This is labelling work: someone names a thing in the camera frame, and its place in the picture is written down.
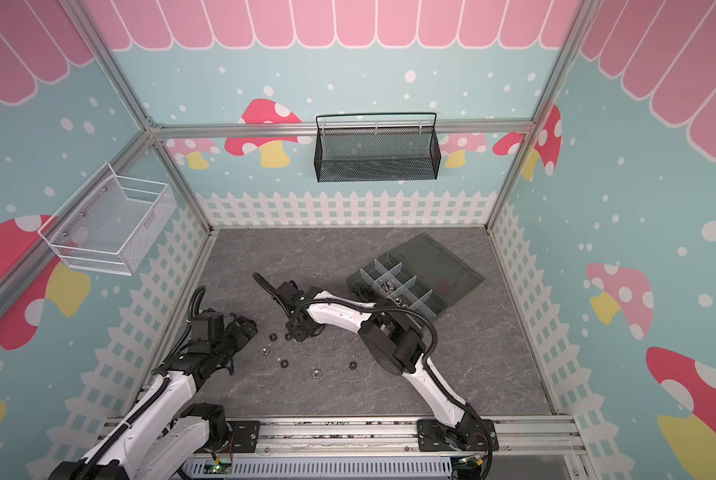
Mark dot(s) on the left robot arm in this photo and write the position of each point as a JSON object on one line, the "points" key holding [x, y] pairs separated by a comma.
{"points": [[165, 427]]}

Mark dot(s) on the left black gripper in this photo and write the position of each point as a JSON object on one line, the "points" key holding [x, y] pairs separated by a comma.
{"points": [[242, 338]]}

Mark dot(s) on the clear compartment organizer box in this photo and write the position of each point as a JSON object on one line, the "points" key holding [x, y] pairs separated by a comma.
{"points": [[420, 274]]}

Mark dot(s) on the white wire mesh basket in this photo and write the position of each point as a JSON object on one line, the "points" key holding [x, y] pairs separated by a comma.
{"points": [[111, 224]]}

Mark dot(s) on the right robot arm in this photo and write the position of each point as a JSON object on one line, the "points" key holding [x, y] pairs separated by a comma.
{"points": [[399, 339]]}

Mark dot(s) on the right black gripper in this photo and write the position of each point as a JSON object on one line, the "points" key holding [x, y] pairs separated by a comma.
{"points": [[288, 294]]}

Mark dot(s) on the grey slotted cable duct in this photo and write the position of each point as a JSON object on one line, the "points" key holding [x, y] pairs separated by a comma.
{"points": [[320, 468]]}

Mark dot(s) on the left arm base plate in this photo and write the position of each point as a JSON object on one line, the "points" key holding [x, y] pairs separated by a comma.
{"points": [[238, 436]]}

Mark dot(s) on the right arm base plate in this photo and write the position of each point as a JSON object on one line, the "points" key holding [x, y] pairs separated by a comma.
{"points": [[468, 435]]}

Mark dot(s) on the black wire mesh basket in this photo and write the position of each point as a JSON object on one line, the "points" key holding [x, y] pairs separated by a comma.
{"points": [[377, 147]]}

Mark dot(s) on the aluminium mounting rail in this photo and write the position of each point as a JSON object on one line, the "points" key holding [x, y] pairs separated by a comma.
{"points": [[399, 435]]}

